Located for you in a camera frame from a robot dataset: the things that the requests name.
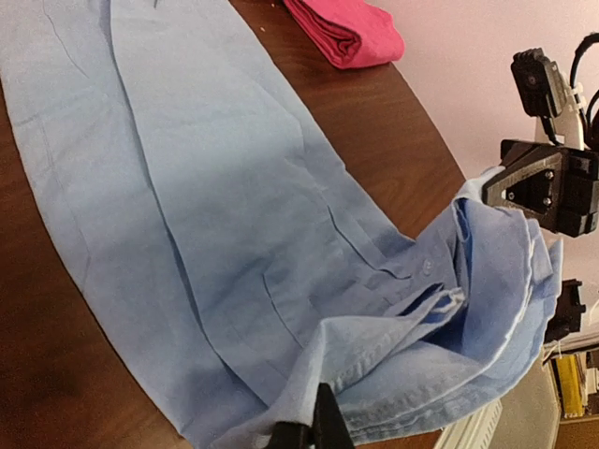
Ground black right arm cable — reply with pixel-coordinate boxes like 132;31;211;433
563;30;599;141

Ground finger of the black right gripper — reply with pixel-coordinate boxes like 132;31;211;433
482;167;560;229
500;139;562;187

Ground pink trousers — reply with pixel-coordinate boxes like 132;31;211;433
284;0;405;69

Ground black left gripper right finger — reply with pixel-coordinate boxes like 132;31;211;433
312;384;355;449

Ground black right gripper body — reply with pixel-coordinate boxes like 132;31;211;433
555;147;598;238

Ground light blue shirt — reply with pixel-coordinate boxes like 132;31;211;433
1;1;562;448

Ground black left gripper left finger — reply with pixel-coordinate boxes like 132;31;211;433
267;422;312;449

